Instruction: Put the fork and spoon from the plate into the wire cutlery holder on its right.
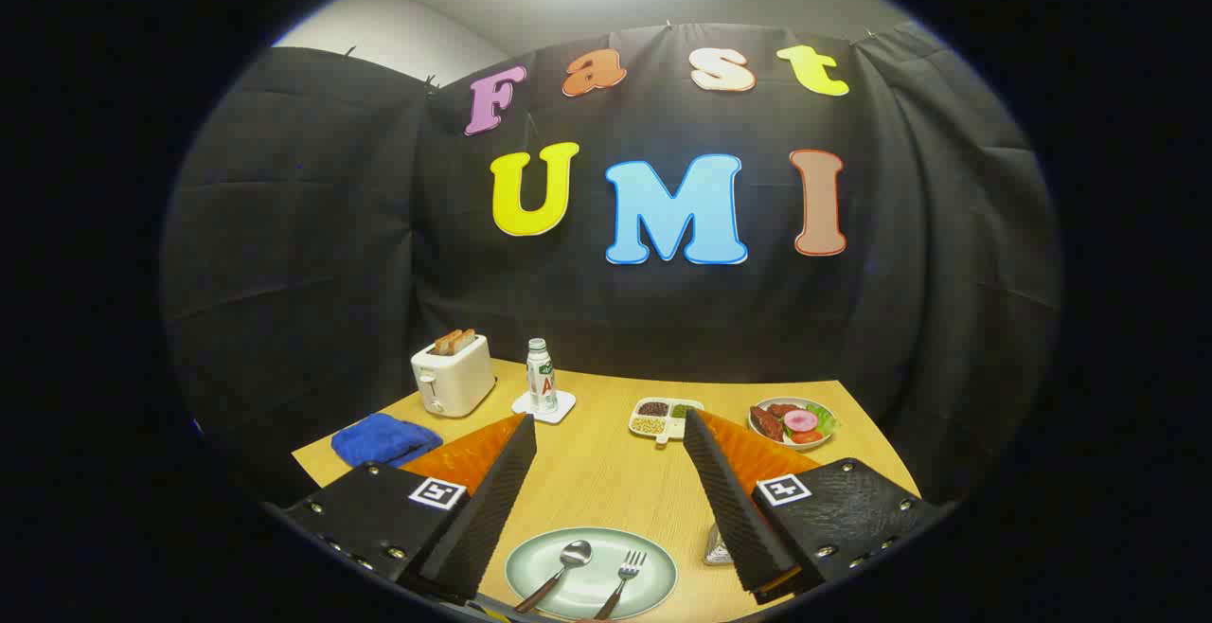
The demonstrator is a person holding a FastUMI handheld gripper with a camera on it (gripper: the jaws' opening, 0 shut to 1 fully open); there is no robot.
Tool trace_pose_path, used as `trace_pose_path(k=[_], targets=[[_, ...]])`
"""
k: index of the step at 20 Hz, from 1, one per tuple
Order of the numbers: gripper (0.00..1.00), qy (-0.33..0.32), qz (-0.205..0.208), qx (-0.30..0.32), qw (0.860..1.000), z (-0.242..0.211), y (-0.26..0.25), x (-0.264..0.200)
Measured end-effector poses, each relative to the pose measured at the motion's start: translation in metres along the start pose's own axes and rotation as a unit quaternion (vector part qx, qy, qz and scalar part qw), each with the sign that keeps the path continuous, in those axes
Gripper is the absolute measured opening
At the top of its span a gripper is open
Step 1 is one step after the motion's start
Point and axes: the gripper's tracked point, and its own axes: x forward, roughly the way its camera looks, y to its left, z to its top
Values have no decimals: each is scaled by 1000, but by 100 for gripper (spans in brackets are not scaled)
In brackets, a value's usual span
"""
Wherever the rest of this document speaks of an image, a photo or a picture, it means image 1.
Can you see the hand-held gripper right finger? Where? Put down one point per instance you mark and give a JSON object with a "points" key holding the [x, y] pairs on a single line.
{"points": [[734, 519]]}

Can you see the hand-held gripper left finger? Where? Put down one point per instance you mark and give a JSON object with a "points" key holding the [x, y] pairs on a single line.
{"points": [[483, 528]]}

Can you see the beige food plate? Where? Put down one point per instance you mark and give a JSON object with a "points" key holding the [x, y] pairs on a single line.
{"points": [[762, 437]]}

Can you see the brown meat piece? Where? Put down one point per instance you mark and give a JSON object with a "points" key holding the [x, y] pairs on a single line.
{"points": [[767, 422]]}

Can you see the red tomato slice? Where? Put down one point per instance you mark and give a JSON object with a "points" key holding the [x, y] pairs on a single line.
{"points": [[807, 436]]}

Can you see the pink round slice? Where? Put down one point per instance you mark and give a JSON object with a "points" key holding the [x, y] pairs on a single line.
{"points": [[800, 419]]}

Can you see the pale green plate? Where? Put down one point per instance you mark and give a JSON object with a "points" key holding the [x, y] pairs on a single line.
{"points": [[589, 587]]}

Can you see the white divided grain dish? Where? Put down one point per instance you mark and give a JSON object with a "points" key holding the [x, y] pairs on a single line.
{"points": [[653, 425]]}

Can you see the blue folded towel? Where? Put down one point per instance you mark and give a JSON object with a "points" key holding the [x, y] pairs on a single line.
{"points": [[383, 438]]}

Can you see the green lettuce leaf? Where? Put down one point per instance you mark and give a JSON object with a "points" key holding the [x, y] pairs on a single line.
{"points": [[827, 419]]}

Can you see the white coaster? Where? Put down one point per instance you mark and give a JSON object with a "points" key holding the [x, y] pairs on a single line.
{"points": [[564, 407]]}

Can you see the white toaster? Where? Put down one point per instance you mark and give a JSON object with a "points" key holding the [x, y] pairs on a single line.
{"points": [[459, 382]]}

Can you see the clear water bottle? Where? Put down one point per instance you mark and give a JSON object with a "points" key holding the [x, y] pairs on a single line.
{"points": [[542, 377]]}

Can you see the toast slice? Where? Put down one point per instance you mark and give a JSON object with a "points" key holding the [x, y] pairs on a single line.
{"points": [[445, 342], [466, 339]]}

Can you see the black backdrop cloth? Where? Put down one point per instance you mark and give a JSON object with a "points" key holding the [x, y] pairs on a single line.
{"points": [[379, 273]]}

